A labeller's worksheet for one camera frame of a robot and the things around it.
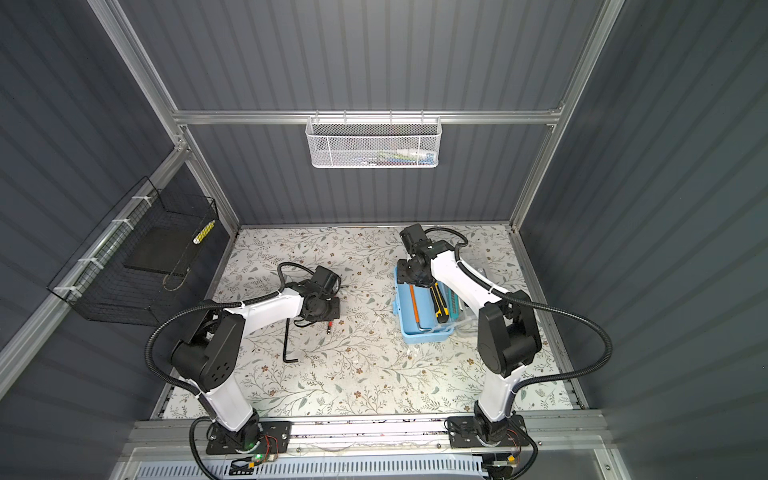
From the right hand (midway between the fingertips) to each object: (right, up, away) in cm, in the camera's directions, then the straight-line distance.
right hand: (408, 277), depth 91 cm
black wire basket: (-69, +5, -16) cm, 71 cm away
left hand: (-23, -11, +4) cm, 26 cm away
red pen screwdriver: (-25, -15, +3) cm, 29 cm away
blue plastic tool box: (-1, -12, -4) cm, 12 cm away
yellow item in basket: (-57, +13, -10) cm, 59 cm away
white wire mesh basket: (-12, +50, +21) cm, 55 cm away
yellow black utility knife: (+9, -8, -2) cm, 12 cm away
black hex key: (-38, -18, 0) cm, 42 cm away
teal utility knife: (+13, -8, -2) cm, 16 cm away
